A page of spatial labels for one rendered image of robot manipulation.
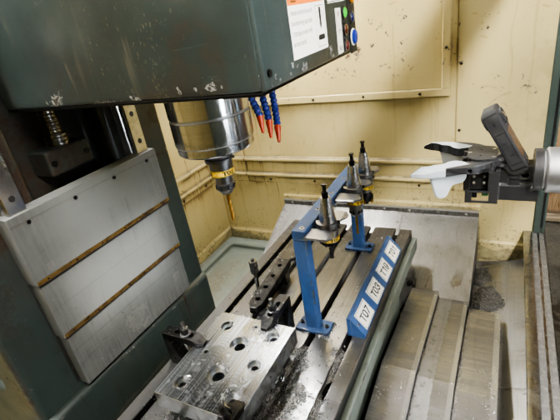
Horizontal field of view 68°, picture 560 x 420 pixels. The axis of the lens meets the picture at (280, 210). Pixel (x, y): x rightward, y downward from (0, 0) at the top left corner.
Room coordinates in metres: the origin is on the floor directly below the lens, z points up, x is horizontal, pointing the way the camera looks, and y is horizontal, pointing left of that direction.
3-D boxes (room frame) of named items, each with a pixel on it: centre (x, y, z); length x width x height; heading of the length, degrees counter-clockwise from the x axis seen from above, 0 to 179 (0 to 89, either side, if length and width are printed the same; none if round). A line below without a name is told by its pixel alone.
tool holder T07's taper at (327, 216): (0.95, -0.12, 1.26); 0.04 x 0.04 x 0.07
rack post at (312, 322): (0.93, -0.04, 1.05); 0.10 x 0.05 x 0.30; 59
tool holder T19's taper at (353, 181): (1.14, -0.23, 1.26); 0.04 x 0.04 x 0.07
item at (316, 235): (0.90, -0.09, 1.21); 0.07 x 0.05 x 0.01; 59
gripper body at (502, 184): (0.65, -0.39, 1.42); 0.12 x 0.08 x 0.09; 60
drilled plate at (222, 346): (0.77, 0.19, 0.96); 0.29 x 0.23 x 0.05; 149
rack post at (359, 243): (1.31, -0.27, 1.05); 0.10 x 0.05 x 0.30; 59
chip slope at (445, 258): (1.38, -0.23, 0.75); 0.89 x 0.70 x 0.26; 59
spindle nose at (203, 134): (0.83, 0.11, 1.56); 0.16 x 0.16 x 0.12
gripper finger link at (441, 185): (0.64, -0.28, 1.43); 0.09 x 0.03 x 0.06; 96
